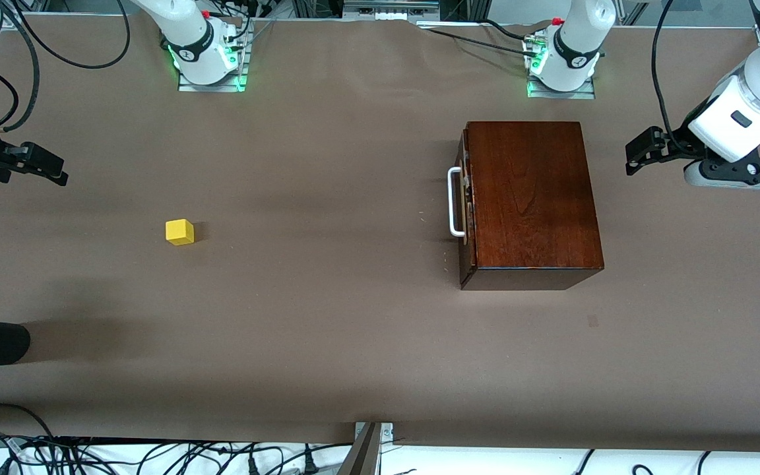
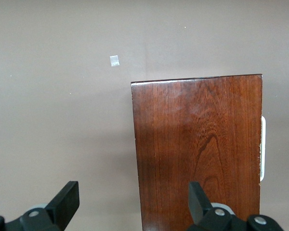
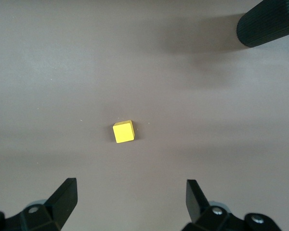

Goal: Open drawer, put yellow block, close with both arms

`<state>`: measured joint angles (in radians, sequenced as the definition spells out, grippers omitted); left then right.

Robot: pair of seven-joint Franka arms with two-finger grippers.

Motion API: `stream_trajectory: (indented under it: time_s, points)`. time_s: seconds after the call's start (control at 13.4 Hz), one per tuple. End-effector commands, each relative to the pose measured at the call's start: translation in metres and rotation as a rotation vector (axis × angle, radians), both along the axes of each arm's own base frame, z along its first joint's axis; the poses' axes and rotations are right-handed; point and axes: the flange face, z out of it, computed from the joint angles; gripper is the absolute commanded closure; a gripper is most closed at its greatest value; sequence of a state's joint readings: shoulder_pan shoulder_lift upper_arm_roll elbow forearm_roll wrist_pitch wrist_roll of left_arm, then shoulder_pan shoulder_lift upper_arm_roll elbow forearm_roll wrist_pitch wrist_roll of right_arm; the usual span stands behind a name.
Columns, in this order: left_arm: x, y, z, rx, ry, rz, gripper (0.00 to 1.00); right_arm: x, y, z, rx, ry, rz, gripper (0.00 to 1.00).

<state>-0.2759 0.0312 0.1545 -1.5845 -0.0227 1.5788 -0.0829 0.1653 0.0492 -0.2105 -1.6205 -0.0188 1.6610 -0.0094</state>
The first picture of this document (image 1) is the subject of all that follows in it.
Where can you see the yellow cube block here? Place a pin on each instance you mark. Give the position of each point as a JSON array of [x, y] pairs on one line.
[[179, 232]]

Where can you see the metal bracket with dark bar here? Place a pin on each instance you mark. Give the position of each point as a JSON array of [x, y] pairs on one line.
[[363, 452]]

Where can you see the brown table cover sheet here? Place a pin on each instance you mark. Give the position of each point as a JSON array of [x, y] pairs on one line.
[[287, 297]]

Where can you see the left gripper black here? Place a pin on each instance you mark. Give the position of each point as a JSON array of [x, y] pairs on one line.
[[675, 143]]

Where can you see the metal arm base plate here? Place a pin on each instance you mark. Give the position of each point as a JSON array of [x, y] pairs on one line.
[[212, 88], [561, 94]]

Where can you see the dark brown wooden cabinet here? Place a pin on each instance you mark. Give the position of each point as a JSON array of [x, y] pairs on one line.
[[532, 198]]

